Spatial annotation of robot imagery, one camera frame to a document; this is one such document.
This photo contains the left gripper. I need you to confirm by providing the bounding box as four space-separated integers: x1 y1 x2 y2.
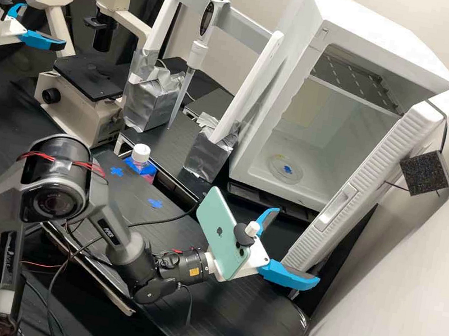
0 0 72 58

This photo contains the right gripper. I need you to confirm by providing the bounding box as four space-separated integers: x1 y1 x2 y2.
203 199 330 297

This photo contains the incubator door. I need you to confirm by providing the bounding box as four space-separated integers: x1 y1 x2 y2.
280 65 449 297

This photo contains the petri dish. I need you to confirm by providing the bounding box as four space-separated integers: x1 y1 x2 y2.
264 151 308 186

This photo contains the cream microscope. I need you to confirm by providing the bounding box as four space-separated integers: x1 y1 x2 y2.
0 0 158 154

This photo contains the blue bottle holder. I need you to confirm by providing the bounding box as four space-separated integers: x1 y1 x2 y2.
120 156 159 184

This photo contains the white pipette stand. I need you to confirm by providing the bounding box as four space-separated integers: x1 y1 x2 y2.
113 0 291 191

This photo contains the small bottle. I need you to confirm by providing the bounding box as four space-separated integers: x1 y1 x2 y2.
127 143 161 180

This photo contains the pipette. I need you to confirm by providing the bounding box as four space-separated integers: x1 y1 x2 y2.
167 0 231 136

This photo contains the black tray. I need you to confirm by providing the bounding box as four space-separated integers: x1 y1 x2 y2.
31 219 150 317

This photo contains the white incubator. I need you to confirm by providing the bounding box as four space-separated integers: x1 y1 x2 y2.
219 0 449 231

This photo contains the right wrist camera phone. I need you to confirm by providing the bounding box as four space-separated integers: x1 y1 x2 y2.
186 184 268 285

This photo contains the black cable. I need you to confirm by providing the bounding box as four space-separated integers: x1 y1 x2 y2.
41 171 209 336
151 279 198 336

